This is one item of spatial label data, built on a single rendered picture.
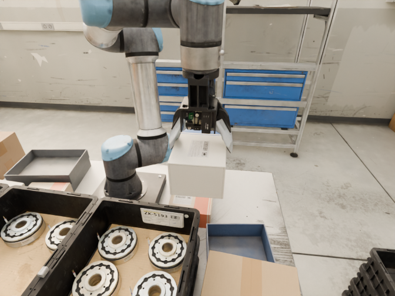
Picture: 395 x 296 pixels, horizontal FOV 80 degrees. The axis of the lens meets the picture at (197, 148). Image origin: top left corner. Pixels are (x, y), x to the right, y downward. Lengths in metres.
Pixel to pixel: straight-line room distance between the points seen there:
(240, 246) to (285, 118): 1.76
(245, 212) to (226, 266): 0.37
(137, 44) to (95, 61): 2.67
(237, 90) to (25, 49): 2.88
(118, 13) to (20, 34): 3.55
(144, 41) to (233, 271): 0.73
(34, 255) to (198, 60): 0.67
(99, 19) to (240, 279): 0.62
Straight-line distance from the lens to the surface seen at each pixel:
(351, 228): 2.13
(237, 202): 1.02
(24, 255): 0.84
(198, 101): 0.44
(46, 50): 3.84
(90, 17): 0.48
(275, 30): 3.07
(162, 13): 0.50
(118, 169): 0.90
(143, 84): 0.87
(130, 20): 0.49
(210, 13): 0.42
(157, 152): 0.90
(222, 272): 0.65
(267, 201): 1.05
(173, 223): 0.71
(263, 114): 2.39
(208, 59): 0.43
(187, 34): 0.43
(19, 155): 1.50
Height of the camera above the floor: 1.42
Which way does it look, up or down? 33 degrees down
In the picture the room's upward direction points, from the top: straight up
